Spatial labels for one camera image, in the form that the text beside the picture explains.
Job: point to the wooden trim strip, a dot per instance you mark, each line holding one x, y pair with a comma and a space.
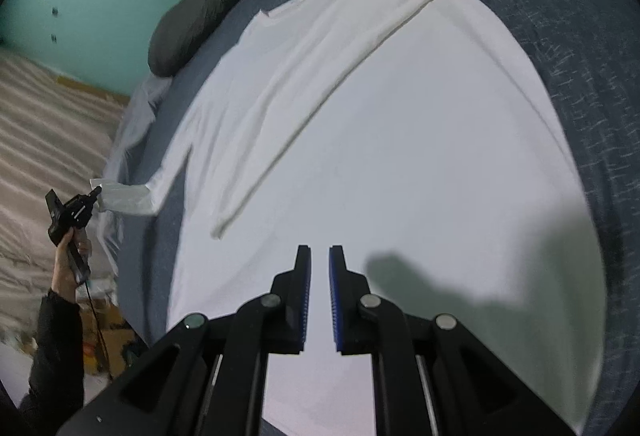
90, 88

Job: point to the cardboard box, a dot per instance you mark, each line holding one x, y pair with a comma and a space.
117, 331

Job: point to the person's left hand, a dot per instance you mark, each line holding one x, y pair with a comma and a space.
65, 266

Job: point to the light grey bed sheet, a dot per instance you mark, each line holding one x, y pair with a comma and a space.
135, 125

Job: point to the white long-sleeve shirt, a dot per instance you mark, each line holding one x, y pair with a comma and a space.
400, 140

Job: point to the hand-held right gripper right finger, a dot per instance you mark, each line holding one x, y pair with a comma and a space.
336, 301

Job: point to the person's left forearm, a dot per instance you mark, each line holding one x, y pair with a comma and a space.
55, 356

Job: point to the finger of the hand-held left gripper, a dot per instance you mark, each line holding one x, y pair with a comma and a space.
94, 196

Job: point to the blue-grey bed mattress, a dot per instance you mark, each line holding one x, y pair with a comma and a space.
575, 15

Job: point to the beige striped curtain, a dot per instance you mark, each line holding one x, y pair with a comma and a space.
45, 140

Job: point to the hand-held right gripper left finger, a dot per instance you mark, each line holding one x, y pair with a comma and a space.
303, 301

